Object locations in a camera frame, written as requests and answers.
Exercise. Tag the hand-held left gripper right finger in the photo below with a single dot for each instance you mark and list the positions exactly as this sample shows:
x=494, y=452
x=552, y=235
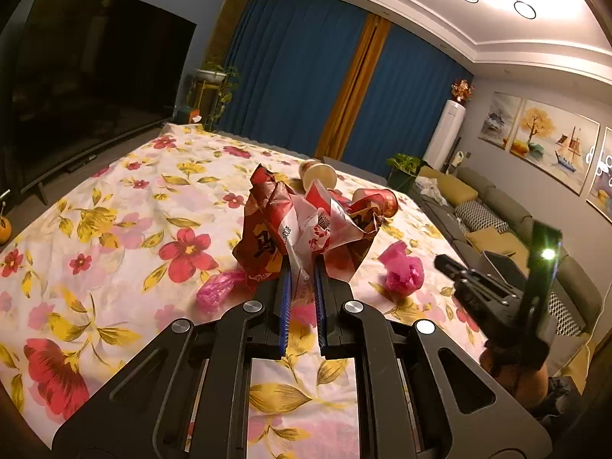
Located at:
x=320, y=311

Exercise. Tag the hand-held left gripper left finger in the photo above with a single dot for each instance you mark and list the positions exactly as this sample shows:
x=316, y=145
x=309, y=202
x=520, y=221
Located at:
x=285, y=311

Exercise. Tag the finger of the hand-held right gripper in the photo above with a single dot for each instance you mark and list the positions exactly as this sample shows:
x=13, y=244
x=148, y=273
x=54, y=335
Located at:
x=483, y=291

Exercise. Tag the grey plastic bin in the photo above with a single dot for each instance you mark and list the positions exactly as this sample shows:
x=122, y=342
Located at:
x=504, y=263

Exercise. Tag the small pink plastic bag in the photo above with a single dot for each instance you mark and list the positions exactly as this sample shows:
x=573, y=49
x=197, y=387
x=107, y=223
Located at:
x=217, y=291

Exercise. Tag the white red-print paper bag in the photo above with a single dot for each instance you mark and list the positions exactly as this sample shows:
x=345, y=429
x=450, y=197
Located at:
x=330, y=234

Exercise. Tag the red paper wrapper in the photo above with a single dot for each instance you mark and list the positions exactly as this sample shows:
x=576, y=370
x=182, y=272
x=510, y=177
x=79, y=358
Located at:
x=265, y=229

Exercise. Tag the beige paper cup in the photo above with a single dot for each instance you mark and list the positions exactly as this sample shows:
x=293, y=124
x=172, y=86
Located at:
x=318, y=174

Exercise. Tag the person's right hand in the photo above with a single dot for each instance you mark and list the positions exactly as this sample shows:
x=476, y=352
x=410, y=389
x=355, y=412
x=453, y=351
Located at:
x=519, y=377

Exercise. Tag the black white patterned pillow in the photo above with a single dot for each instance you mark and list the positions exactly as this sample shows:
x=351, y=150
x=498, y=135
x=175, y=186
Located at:
x=480, y=215
x=564, y=313

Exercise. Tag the yellow pillow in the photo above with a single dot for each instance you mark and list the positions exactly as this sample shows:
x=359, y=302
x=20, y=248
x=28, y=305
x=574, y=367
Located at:
x=519, y=248
x=487, y=240

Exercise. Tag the large yellow cushion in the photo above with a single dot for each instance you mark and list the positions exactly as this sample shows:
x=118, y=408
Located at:
x=576, y=358

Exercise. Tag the grey sofa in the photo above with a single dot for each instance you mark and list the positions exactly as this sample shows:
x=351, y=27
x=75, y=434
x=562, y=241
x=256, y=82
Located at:
x=526, y=220

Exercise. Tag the long yellow cushion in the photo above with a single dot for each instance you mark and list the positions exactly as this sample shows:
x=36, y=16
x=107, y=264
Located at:
x=456, y=189

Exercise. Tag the white cloth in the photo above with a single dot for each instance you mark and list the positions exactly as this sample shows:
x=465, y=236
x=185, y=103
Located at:
x=430, y=187

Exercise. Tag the white handheld appliance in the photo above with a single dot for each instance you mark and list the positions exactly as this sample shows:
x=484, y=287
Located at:
x=456, y=161

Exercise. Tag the potted plant green pot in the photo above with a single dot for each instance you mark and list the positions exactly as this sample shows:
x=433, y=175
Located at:
x=404, y=167

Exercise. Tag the purple abstract painting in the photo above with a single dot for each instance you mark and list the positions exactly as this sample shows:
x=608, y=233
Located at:
x=603, y=172

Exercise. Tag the white standing air conditioner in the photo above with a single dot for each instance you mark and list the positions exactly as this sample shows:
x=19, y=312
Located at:
x=444, y=134

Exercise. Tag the sailboat painting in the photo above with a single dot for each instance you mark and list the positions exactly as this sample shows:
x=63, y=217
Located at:
x=554, y=146

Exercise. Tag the floral tablecloth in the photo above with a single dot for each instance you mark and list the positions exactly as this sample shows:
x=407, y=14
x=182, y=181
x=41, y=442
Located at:
x=143, y=229

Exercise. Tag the small landscape painting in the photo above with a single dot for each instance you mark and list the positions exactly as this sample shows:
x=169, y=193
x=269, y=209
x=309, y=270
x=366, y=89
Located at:
x=499, y=119

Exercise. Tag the blue curtain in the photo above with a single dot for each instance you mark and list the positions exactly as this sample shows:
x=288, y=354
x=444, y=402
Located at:
x=406, y=105
x=287, y=67

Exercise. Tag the artificial flower arrangement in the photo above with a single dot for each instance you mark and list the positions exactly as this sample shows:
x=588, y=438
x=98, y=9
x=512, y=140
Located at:
x=462, y=91

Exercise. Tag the orange green box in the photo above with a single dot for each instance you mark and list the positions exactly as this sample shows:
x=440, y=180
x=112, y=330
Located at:
x=190, y=115

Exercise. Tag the orange curtain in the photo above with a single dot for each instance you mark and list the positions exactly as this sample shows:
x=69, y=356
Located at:
x=351, y=91

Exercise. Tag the trailing plant on stand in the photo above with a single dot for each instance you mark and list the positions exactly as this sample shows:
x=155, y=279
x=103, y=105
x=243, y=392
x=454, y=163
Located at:
x=215, y=86

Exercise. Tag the orange round ornament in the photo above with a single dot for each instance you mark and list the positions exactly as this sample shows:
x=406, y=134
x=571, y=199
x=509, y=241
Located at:
x=5, y=230

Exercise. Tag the black television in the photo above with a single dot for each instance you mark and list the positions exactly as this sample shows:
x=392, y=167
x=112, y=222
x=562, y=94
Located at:
x=95, y=86

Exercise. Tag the wooden door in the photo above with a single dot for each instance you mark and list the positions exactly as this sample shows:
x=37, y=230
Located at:
x=229, y=19

